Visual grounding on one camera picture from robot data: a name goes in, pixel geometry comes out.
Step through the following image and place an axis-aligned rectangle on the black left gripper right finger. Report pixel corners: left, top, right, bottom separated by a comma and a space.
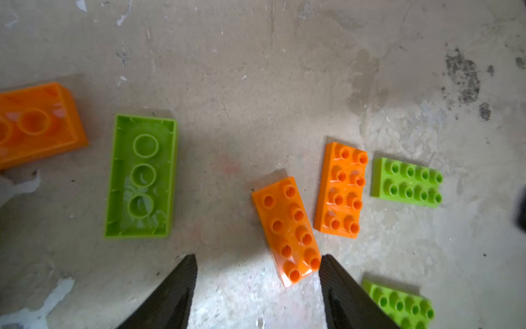
319, 254, 399, 329

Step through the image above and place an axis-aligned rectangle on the orange brick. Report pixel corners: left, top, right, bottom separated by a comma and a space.
314, 142, 368, 239
1, 82, 88, 169
362, 279, 435, 329
251, 177, 322, 287

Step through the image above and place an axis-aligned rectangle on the lime brick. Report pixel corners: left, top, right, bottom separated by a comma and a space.
104, 114, 178, 239
371, 158, 444, 208

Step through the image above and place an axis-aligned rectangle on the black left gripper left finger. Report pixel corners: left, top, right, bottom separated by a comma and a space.
119, 254, 198, 328

